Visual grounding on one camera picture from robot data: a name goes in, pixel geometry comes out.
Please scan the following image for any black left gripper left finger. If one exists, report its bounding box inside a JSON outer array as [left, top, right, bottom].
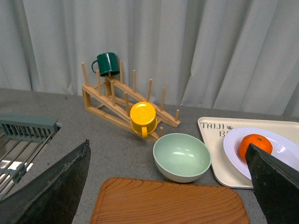
[[0, 140, 91, 224]]

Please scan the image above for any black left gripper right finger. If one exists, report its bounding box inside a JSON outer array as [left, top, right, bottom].
[[245, 143, 299, 224]]

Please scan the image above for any white ribbed plate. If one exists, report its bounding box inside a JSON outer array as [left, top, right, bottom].
[[223, 127, 299, 179]]

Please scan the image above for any orange mandarin fruit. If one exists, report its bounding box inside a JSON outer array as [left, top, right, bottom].
[[238, 134, 273, 161]]

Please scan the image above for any wooden cutting board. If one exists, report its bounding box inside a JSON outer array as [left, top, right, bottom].
[[90, 177, 250, 224]]

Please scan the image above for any teal dish drainer rack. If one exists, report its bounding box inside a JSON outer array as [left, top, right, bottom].
[[0, 113, 61, 200]]

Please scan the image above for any beige bear serving tray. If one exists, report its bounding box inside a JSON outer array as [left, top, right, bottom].
[[198, 117, 299, 189]]

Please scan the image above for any light green bowl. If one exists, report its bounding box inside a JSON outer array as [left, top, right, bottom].
[[153, 133, 212, 183]]

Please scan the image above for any wooden peg drying rack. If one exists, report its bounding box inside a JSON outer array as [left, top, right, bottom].
[[81, 61, 180, 142]]

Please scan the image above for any yellow mug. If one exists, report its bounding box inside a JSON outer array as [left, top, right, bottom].
[[130, 102, 157, 139]]

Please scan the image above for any dark green mug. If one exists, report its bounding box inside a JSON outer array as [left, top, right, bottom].
[[91, 52, 120, 77]]

